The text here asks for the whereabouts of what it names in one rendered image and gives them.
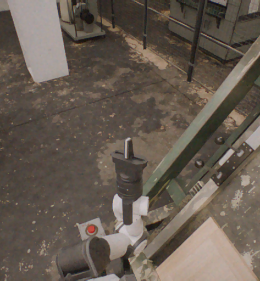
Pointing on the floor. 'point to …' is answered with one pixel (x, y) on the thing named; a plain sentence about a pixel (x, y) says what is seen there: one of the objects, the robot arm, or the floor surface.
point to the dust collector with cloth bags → (80, 18)
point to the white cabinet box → (40, 38)
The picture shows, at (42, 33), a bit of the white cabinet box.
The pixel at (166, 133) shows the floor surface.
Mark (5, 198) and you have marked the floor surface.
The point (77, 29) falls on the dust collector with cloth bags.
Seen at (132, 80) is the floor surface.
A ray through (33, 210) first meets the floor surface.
